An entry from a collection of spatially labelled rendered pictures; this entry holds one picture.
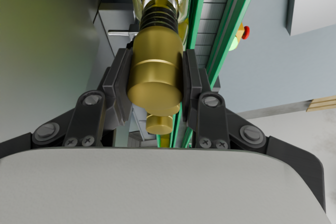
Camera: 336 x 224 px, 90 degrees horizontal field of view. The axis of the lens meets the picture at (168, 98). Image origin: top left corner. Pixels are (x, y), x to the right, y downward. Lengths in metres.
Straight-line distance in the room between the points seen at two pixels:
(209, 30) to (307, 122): 3.07
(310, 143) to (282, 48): 2.64
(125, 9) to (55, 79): 0.25
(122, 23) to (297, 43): 0.61
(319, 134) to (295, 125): 0.30
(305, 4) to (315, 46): 0.25
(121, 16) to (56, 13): 0.21
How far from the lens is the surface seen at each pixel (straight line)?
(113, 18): 0.45
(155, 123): 0.20
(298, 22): 0.66
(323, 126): 3.43
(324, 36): 0.82
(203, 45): 0.48
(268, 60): 0.81
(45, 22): 0.23
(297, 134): 3.33
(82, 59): 0.29
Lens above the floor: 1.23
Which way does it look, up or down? 31 degrees down
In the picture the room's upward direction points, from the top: 179 degrees counter-clockwise
